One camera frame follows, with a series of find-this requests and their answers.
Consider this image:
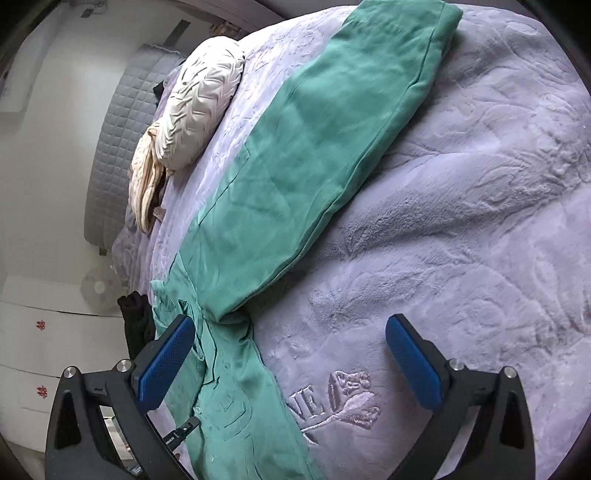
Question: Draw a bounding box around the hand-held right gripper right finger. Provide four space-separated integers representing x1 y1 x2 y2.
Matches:
385 314 539 480

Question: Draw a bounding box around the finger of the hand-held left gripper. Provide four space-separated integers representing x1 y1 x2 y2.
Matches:
161 418 200 450

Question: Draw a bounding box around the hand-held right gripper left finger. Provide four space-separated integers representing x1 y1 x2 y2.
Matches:
44 315 197 480

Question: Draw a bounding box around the green garment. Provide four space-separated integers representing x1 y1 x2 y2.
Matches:
150 0 463 480

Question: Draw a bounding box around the black clothing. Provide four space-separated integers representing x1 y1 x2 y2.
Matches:
117 291 158 365

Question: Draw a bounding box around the white fan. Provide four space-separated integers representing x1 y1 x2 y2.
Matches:
82 268 116 308

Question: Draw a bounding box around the white wardrobe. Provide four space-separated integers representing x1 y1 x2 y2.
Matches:
0 274 130 462

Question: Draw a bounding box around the purple plush blanket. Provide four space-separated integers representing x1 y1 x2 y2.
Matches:
111 0 591 480

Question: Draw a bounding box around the cream quilted cover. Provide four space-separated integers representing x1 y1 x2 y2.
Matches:
128 122 176 234

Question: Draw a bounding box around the grey quilted headboard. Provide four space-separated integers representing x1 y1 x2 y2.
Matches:
84 42 188 257

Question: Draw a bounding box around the cream pleated pillow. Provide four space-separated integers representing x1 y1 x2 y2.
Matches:
156 35 246 171

